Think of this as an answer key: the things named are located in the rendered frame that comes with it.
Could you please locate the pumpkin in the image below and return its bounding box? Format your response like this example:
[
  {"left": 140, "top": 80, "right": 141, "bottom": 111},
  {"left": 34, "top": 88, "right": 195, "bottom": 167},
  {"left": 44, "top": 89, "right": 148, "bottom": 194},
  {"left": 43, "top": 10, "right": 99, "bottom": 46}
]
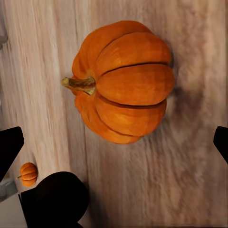
[
  {"left": 61, "top": 20, "right": 175, "bottom": 144},
  {"left": 18, "top": 162, "right": 38, "bottom": 187}
]

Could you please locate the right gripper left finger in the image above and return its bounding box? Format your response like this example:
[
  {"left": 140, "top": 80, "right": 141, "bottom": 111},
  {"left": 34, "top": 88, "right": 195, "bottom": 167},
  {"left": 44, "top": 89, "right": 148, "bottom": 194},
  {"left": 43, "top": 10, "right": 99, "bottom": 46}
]
[{"left": 0, "top": 126, "right": 24, "bottom": 182}]

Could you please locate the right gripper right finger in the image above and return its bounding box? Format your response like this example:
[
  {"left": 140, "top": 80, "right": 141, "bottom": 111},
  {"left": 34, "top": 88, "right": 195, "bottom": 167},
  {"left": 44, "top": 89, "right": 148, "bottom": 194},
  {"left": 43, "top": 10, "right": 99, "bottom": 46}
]
[{"left": 213, "top": 126, "right": 228, "bottom": 163}]

